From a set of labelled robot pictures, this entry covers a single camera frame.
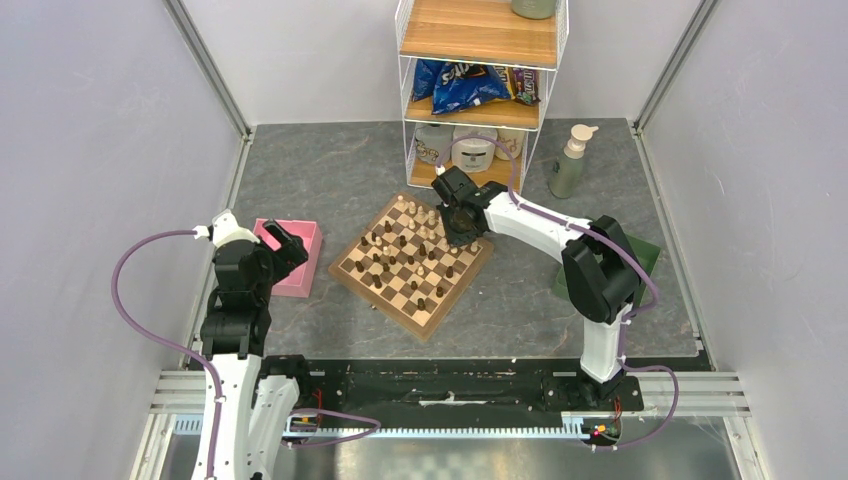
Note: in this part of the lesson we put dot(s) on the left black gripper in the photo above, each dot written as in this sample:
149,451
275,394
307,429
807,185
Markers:
293,251

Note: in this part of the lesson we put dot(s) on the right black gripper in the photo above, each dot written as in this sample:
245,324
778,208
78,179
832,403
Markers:
453,237

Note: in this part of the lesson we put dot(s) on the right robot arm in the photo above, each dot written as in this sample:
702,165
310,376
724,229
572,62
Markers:
601,272

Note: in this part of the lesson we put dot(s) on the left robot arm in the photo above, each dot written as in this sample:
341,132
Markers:
249,397

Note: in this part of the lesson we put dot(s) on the wooden chess board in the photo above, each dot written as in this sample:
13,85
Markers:
402,265

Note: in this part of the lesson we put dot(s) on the pink plastic bin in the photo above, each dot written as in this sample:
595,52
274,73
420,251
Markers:
301,261

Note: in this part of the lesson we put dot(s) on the white toilet paper roll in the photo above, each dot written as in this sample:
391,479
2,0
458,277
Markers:
473,150

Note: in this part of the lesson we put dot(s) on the white printed mug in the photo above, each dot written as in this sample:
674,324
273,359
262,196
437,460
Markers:
431,140

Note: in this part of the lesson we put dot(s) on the white cup right shelf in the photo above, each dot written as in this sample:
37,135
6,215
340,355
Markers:
512,142

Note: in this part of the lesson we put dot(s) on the green soap pump bottle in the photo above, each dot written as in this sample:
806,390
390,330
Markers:
568,170

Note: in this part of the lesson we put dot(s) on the blue chips bag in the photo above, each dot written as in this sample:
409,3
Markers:
456,86

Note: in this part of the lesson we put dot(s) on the brown candy bag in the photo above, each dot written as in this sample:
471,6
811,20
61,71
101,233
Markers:
523,85

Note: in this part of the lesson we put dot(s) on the green plastic bin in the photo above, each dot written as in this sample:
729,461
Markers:
646,253

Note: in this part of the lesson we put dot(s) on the green jar top shelf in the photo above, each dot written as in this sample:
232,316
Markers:
534,9

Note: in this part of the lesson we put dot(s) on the white wire wooden shelf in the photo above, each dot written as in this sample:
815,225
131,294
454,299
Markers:
478,32

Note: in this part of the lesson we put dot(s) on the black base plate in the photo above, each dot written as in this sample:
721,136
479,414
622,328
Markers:
448,393

